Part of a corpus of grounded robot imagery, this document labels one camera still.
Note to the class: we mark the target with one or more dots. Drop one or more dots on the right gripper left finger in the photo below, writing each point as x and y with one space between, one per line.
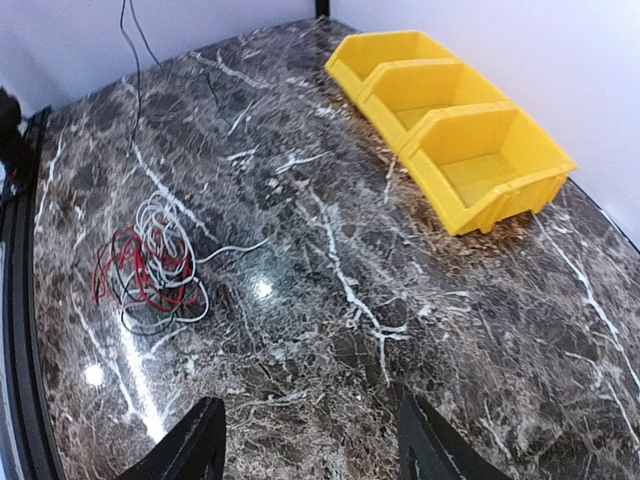
195 448

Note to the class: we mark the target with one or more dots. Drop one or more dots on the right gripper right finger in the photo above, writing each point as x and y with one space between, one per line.
431 448

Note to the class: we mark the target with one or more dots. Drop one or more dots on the right yellow plastic bin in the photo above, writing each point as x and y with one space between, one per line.
480 164

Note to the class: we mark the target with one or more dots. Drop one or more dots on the yellow plastic bin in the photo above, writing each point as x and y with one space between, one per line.
398 95
358 55
480 164

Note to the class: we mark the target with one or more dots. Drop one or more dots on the middle yellow plastic bin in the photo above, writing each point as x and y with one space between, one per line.
398 95

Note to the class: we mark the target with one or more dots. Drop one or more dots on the left yellow plastic bin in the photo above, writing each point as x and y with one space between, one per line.
358 55

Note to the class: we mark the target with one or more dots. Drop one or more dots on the black front rail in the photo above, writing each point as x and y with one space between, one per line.
28 449

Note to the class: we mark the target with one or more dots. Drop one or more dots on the left black frame post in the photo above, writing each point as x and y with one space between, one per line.
322 8

